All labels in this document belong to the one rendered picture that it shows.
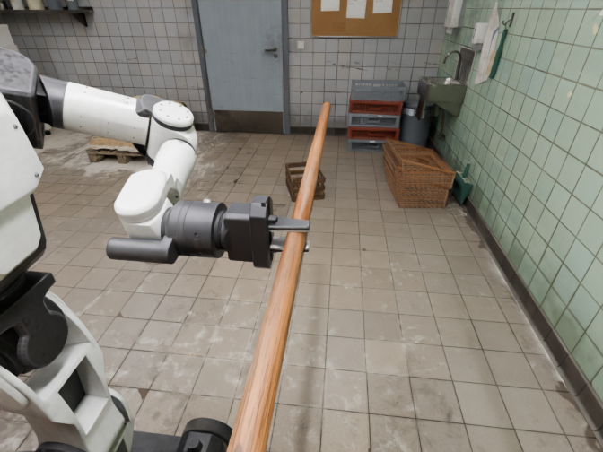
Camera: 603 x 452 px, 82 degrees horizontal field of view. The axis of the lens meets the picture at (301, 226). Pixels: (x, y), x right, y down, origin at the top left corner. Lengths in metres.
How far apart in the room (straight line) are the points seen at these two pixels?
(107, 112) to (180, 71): 4.44
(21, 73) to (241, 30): 4.16
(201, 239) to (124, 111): 0.35
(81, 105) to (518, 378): 1.99
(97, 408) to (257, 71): 4.33
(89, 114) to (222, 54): 4.22
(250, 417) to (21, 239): 0.49
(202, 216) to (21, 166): 0.29
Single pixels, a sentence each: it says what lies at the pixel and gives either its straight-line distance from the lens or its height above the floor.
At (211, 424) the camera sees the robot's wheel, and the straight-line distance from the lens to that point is 1.49.
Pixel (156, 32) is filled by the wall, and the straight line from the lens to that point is 5.26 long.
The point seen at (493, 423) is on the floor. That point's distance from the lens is 1.87.
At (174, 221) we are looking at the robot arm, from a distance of 0.54.
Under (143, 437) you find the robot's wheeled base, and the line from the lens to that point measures 1.58.
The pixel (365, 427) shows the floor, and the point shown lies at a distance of 1.70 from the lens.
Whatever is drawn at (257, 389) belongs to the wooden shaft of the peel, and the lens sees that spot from 0.33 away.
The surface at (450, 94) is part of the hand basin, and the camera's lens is 3.73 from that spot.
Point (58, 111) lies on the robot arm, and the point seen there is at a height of 1.33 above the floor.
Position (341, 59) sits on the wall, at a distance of 4.74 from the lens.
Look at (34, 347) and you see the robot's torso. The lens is 0.80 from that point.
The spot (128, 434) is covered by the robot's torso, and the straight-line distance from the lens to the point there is 1.19.
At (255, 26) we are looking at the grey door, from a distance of 4.80.
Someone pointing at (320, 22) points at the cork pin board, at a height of 1.33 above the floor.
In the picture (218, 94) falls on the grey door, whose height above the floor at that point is 0.50.
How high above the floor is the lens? 1.49
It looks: 32 degrees down
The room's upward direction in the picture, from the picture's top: straight up
